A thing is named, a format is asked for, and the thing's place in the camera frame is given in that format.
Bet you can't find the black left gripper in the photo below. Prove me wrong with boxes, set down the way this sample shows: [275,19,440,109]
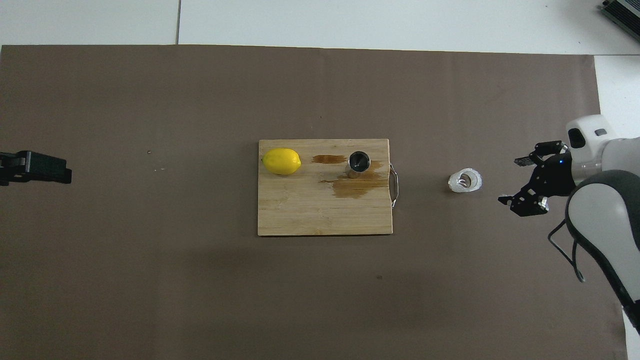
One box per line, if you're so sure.
[0,150,72,186]

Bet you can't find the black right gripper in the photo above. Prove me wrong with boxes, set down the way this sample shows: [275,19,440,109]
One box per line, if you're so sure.
[497,141,576,217]

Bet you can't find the small clear glass cup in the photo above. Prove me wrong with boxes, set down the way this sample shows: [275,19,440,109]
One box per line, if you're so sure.
[447,168,483,194]

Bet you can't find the steel cocktail jigger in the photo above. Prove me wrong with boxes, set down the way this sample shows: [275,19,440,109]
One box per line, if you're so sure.
[345,151,372,180]

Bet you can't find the grey metal device box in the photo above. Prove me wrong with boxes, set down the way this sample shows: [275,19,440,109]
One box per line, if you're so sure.
[600,0,640,28]

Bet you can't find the yellow lemon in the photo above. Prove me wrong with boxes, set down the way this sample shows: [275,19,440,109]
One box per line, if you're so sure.
[261,147,302,176]

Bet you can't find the wooden cutting board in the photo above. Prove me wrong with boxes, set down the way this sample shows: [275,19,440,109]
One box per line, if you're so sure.
[257,138,401,237]

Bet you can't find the brown paper table mat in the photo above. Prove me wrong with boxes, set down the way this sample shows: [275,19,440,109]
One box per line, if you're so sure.
[0,44,628,360]

